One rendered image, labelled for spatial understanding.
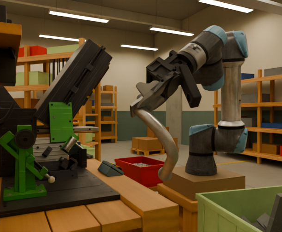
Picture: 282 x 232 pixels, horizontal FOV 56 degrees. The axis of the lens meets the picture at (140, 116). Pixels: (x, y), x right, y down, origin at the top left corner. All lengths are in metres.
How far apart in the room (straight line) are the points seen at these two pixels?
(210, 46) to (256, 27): 7.17
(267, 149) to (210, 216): 6.00
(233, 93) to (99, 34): 10.25
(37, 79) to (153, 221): 3.90
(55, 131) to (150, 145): 6.16
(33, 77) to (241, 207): 4.10
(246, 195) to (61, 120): 0.93
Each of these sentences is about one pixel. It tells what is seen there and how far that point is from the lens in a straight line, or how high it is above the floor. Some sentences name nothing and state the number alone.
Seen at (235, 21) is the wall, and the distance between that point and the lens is 8.51.
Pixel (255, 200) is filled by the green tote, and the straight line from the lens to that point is 1.03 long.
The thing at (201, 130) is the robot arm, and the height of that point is 1.14.
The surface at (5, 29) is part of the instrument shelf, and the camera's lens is 1.11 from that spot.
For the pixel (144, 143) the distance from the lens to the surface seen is 7.46.
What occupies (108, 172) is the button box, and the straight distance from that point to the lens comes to 1.36.
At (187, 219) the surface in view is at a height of 0.77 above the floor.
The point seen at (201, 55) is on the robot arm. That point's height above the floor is 1.38.
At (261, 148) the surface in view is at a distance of 6.88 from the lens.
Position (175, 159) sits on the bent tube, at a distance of 0.68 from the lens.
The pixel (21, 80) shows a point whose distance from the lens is 4.86.
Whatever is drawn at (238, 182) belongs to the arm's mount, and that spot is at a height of 0.91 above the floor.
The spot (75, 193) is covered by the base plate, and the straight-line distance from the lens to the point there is 1.13.
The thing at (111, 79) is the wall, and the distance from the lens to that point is 11.11.
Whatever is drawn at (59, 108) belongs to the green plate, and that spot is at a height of 1.24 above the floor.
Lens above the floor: 1.22
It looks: 1 degrees down
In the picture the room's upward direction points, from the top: straight up
